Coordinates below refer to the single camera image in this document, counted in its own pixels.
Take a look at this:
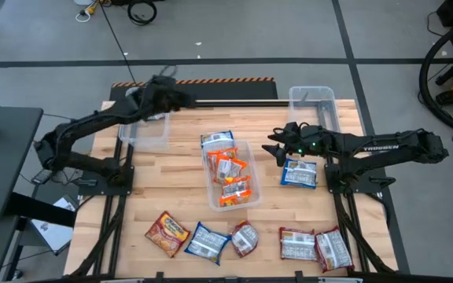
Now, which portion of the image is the blue Maruchan ramen packet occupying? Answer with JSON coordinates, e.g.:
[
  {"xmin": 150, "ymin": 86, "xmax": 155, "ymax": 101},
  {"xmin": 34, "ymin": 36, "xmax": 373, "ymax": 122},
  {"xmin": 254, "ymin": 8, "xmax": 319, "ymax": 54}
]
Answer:
[
  {"xmin": 280, "ymin": 157, "xmax": 318, "ymax": 189},
  {"xmin": 183, "ymin": 221, "xmax": 232, "ymax": 266},
  {"xmin": 200, "ymin": 130, "xmax": 235, "ymax": 149}
]

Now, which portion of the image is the yellow and white power plug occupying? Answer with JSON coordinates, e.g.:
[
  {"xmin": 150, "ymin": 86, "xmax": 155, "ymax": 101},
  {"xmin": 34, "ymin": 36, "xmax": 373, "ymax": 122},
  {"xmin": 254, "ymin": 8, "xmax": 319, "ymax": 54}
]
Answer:
[{"xmin": 75, "ymin": 0, "xmax": 112, "ymax": 23}]

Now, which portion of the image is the black hazard-striped floor mat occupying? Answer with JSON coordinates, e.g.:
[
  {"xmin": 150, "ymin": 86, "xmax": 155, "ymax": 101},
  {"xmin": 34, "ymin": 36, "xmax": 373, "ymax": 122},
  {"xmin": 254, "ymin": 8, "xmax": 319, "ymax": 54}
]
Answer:
[{"xmin": 109, "ymin": 76, "xmax": 279, "ymax": 101}]

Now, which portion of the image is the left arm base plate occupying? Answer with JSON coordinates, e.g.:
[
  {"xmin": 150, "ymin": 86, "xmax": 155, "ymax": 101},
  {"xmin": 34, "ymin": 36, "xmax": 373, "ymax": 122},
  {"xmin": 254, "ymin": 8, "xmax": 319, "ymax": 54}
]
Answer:
[{"xmin": 77, "ymin": 164, "xmax": 135, "ymax": 197}]

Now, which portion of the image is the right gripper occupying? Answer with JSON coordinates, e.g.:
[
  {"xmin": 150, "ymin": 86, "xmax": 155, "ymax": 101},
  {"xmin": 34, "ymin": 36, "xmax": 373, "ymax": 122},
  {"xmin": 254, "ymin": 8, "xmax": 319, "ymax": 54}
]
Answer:
[{"xmin": 261, "ymin": 122, "xmax": 336, "ymax": 167}]

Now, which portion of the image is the black aluminium table frame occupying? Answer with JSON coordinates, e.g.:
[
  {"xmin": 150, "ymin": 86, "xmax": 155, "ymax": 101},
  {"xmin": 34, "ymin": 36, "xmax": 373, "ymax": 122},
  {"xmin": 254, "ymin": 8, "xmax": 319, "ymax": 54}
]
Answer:
[{"xmin": 63, "ymin": 100, "xmax": 399, "ymax": 283}]

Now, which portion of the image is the red Maruchan ramen packet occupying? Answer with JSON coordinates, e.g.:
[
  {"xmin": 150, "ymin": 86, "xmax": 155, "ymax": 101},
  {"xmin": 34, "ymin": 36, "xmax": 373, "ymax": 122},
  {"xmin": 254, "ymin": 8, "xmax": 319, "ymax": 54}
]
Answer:
[
  {"xmin": 314, "ymin": 226, "xmax": 355, "ymax": 274},
  {"xmin": 230, "ymin": 219, "xmax": 260, "ymax": 259},
  {"xmin": 145, "ymin": 210, "xmax": 191, "ymax": 259},
  {"xmin": 278, "ymin": 226, "xmax": 318, "ymax": 262}
]

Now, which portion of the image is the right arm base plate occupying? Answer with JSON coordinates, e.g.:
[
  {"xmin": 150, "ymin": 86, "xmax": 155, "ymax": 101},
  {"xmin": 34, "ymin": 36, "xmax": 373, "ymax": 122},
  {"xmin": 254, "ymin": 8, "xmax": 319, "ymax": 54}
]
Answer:
[{"xmin": 324, "ymin": 163, "xmax": 387, "ymax": 194}]

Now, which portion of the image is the long black floor cable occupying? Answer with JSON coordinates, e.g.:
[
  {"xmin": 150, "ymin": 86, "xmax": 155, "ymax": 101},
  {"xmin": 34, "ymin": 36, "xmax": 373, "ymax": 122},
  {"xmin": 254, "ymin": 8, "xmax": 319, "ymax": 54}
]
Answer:
[{"xmin": 98, "ymin": 0, "xmax": 138, "ymax": 86}]

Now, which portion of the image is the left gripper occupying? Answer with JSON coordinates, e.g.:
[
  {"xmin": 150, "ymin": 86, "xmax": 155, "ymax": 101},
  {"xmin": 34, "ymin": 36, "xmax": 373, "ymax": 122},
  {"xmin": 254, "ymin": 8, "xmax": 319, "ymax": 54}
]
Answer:
[{"xmin": 139, "ymin": 74, "xmax": 197, "ymax": 116}]

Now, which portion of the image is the white printed paper sheet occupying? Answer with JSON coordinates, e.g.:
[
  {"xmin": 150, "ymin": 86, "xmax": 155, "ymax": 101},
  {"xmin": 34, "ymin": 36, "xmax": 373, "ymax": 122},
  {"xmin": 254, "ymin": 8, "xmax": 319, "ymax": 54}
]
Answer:
[{"xmin": 29, "ymin": 194, "xmax": 79, "ymax": 256}]

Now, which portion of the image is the thin black floor cable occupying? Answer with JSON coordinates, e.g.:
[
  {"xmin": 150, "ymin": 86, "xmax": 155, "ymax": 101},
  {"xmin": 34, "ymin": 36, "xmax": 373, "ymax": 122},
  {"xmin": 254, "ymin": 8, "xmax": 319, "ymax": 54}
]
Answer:
[{"xmin": 0, "ymin": 101, "xmax": 100, "ymax": 122}]

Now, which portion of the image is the clear plastic bin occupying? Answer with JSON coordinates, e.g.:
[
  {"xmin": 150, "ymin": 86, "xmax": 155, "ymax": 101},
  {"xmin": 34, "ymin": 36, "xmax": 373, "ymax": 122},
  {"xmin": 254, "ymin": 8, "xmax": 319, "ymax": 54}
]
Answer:
[
  {"xmin": 201, "ymin": 138, "xmax": 263, "ymax": 212},
  {"xmin": 118, "ymin": 86, "xmax": 171, "ymax": 153},
  {"xmin": 288, "ymin": 86, "xmax": 341, "ymax": 153}
]

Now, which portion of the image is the coiled black cable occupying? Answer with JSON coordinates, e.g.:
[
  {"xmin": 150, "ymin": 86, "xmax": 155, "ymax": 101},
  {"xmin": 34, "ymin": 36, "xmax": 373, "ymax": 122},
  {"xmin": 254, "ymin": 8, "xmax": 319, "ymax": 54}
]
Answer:
[{"xmin": 126, "ymin": 0, "xmax": 159, "ymax": 27}]

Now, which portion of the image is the black desk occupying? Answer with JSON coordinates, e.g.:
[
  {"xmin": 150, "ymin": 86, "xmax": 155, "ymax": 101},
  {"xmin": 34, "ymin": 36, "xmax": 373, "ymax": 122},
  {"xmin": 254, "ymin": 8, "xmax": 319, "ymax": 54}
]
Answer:
[{"xmin": 0, "ymin": 105, "xmax": 45, "ymax": 223}]

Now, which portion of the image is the black power adapter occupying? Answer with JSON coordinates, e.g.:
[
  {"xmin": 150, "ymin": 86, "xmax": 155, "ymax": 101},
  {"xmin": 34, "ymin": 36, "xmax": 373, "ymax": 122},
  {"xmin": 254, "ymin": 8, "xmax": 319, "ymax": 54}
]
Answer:
[{"xmin": 30, "ymin": 168, "xmax": 53, "ymax": 186}]

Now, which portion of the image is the black desk frame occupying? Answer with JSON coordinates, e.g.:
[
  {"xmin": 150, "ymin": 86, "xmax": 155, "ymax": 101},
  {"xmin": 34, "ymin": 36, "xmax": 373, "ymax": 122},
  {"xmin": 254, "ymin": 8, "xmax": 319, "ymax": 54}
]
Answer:
[{"xmin": 0, "ymin": 191, "xmax": 77, "ymax": 283}]

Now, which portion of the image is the black vacuum hose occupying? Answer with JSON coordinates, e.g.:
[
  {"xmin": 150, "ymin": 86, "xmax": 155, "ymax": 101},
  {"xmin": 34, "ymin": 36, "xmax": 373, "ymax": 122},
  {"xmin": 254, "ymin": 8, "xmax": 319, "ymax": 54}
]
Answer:
[{"xmin": 418, "ymin": 17, "xmax": 453, "ymax": 138}]

